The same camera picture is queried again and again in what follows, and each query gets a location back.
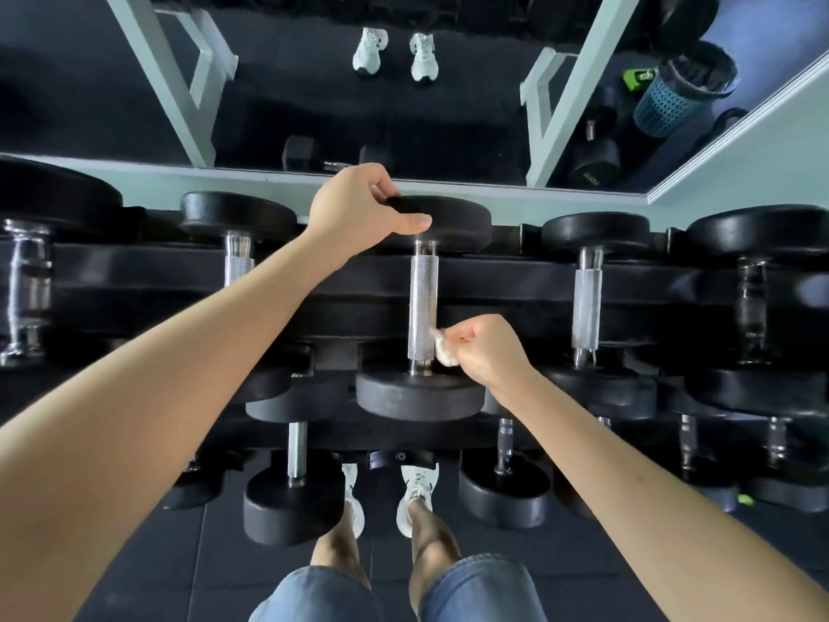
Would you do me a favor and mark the person's left hand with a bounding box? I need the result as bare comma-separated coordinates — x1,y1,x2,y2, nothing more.
304,162,433,266

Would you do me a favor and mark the person's right hand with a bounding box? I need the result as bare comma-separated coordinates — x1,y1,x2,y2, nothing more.
445,314,539,393

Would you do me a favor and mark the white wet wipe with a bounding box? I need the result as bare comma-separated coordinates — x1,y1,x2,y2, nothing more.
430,327,462,369

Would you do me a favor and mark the black dumbbell thick chrome handle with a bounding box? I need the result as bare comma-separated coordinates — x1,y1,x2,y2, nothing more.
180,192,309,407
356,195,495,424
541,212,660,423

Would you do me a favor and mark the large black dumbbell stepped handle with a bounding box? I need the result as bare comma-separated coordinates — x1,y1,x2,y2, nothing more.
0,155,125,370
685,205,829,420

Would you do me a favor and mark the person's right forearm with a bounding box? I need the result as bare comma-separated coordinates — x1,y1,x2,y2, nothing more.
495,365,829,622

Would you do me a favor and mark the person's left forearm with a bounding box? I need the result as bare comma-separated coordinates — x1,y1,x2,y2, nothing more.
0,232,345,622

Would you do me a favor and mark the medium black dumbbell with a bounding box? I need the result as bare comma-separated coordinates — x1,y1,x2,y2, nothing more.
458,417,554,532
552,417,615,520

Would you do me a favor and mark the person's right white sneaker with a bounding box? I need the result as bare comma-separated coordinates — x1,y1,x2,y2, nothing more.
396,464,440,540

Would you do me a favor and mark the person's white sneaker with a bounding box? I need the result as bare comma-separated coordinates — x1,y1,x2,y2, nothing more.
396,464,440,540
341,464,366,541

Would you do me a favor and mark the person's right leg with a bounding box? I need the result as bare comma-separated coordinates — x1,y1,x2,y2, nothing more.
408,501,462,603

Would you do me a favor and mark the person's left white sneaker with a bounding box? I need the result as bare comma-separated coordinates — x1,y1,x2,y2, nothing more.
341,464,366,541

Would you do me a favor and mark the black dumbbell rack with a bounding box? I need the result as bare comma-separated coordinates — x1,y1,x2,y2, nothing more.
0,206,829,473

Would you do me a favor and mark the large black dumbbell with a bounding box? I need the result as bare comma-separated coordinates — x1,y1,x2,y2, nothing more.
161,454,226,512
243,375,354,549

